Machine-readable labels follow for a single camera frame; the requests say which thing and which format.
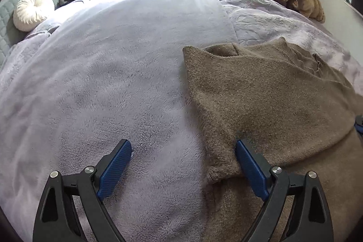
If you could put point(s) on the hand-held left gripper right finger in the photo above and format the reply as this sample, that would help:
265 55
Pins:
251 171

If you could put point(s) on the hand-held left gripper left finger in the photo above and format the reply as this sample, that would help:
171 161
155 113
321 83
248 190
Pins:
115 171

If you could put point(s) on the grey quilted headboard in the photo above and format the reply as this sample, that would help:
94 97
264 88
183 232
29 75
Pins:
11 21

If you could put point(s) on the brown knit sweater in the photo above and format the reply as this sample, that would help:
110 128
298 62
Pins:
269 103

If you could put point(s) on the round white pillow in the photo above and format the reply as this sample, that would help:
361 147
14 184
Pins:
32 11

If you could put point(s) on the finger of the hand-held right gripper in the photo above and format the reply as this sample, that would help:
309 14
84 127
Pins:
360 124

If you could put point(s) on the lilac fleece blanket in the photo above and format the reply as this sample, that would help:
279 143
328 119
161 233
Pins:
113 74

